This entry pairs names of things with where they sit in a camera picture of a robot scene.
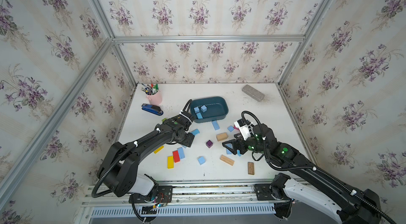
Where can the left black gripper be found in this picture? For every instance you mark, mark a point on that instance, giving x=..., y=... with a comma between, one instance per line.
x=189, y=141

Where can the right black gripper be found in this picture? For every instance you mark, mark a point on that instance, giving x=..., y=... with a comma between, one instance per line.
x=240, y=141

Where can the light blue cube front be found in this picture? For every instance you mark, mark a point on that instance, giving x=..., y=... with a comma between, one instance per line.
x=201, y=160

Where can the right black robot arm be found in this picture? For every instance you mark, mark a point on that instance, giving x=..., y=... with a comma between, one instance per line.
x=300, y=179

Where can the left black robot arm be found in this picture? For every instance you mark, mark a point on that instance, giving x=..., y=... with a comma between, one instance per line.
x=118, y=173

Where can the light blue block beside red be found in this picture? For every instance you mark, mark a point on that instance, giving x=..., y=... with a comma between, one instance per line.
x=181, y=153

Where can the long light blue block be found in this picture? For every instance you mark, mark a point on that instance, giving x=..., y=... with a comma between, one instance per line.
x=195, y=132

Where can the tan wooden block centre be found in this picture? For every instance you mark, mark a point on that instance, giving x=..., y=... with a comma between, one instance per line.
x=221, y=137

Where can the tan wooden block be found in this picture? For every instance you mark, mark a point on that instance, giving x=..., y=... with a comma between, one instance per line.
x=227, y=160
x=221, y=137

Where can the tan wooden block front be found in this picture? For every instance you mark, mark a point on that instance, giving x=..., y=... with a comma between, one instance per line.
x=227, y=160

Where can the red block front left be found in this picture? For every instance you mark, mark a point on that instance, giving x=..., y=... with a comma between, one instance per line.
x=176, y=156

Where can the purple cube block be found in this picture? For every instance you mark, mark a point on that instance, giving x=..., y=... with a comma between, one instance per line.
x=209, y=144

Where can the yellow block lower left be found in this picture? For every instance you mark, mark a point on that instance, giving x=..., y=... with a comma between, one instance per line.
x=158, y=150

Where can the yellow block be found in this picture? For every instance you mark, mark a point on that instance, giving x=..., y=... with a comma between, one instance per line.
x=170, y=162
x=158, y=150

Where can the yellow block front left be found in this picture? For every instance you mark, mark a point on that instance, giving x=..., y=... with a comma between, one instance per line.
x=170, y=162

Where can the dark brown wooden block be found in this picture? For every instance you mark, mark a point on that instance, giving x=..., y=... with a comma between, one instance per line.
x=250, y=168

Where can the light blue block below bin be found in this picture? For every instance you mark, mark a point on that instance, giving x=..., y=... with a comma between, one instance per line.
x=215, y=125

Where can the blue black stapler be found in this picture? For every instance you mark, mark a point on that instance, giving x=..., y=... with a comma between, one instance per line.
x=153, y=109

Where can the dark teal plastic bin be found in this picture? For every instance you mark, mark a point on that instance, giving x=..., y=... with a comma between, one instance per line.
x=211, y=109

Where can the pink pen cup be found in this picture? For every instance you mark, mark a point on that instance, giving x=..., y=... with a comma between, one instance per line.
x=155, y=99

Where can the grey stone brick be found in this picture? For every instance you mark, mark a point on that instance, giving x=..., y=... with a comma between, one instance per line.
x=253, y=93

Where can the aluminium front rail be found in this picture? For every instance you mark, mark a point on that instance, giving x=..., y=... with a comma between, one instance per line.
x=190, y=193

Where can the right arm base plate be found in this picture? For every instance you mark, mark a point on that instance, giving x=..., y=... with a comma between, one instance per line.
x=267, y=192

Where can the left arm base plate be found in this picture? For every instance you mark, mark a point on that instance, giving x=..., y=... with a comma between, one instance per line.
x=158, y=195

